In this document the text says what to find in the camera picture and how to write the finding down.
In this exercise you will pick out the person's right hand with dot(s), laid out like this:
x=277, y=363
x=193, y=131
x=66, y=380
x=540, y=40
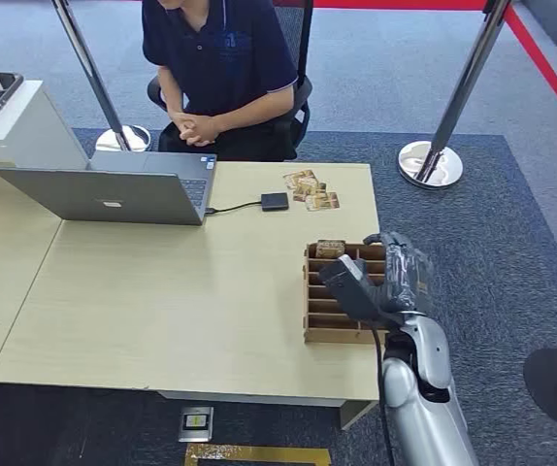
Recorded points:
x=181, y=122

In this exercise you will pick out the wooden slotted card holder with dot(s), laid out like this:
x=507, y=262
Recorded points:
x=324, y=335

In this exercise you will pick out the grey laptop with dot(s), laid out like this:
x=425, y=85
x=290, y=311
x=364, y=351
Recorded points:
x=113, y=196

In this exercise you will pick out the white counter block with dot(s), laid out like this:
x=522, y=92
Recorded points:
x=41, y=138

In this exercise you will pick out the gold floor tape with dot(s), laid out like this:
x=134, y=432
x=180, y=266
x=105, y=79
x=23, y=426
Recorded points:
x=259, y=455

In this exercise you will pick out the dark display platform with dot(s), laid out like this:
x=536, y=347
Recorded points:
x=555, y=19

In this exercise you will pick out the brown card in holder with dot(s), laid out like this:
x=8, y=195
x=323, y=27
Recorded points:
x=330, y=249

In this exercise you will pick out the brown printed card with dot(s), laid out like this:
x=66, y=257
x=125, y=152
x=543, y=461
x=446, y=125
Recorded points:
x=324, y=202
x=313, y=188
x=298, y=177

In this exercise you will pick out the person's left forearm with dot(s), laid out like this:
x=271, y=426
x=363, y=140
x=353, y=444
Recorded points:
x=254, y=112

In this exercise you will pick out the metal floor socket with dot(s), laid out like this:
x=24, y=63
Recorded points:
x=195, y=423

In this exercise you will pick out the person's left hand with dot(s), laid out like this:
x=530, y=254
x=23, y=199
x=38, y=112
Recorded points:
x=203, y=132

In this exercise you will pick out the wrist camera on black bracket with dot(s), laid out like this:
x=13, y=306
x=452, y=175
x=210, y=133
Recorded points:
x=351, y=289

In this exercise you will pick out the person's right forearm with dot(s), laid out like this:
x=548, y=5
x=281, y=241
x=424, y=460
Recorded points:
x=171, y=90

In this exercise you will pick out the person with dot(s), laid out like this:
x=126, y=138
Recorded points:
x=220, y=58

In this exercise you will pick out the black card reader box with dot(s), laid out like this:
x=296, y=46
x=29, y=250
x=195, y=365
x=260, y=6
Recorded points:
x=275, y=202

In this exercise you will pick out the red barrier belt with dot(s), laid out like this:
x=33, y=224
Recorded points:
x=545, y=67
x=404, y=4

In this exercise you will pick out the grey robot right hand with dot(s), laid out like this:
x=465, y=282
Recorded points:
x=404, y=276

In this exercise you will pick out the black round floor base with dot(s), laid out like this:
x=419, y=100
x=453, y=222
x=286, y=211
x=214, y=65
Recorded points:
x=555, y=386

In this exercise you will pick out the beige desk leg panel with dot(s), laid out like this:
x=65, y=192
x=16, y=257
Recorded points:
x=356, y=415

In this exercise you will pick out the chrome stanchion post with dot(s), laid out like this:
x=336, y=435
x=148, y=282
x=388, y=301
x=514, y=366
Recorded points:
x=462, y=83
x=89, y=64

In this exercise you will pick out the black office chair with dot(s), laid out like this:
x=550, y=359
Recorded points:
x=303, y=38

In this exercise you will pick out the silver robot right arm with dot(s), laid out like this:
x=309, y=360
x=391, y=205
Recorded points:
x=419, y=399

